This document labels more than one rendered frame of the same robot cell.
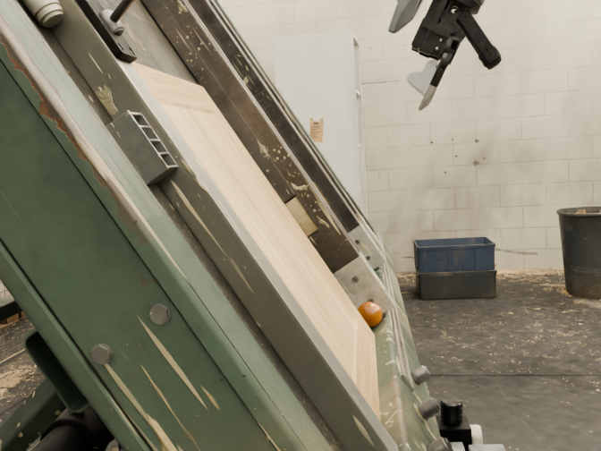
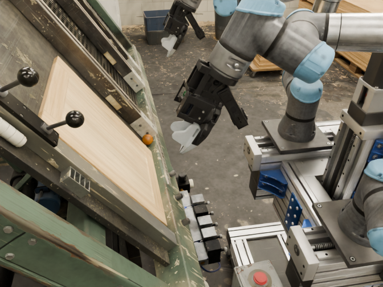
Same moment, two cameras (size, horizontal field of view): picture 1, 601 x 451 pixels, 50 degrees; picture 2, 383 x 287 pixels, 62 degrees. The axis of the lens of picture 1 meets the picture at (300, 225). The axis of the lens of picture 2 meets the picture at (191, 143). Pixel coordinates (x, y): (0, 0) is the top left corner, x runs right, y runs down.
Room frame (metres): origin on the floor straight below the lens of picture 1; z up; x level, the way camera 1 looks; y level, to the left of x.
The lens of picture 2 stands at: (0.04, 0.07, 1.80)
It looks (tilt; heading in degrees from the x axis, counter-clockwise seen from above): 37 degrees down; 341
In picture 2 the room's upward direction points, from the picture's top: straight up
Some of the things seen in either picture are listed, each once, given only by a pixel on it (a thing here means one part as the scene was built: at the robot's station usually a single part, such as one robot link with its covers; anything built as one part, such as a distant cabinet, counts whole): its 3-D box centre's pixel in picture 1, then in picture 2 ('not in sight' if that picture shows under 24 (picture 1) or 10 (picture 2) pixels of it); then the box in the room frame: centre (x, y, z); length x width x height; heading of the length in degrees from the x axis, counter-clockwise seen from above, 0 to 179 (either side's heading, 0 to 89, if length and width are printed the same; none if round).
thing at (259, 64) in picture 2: not in sight; (264, 54); (3.62, -2.19, 0.20); 0.61 x 0.53 x 0.40; 170
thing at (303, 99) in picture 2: not in sight; (304, 95); (0.95, -0.70, 1.20); 0.13 x 0.12 x 0.14; 156
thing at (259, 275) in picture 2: not in sight; (260, 279); (0.46, -0.28, 0.93); 0.04 x 0.04 x 0.02
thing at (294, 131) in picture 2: not in sight; (298, 122); (0.94, -0.70, 1.09); 0.15 x 0.15 x 0.10
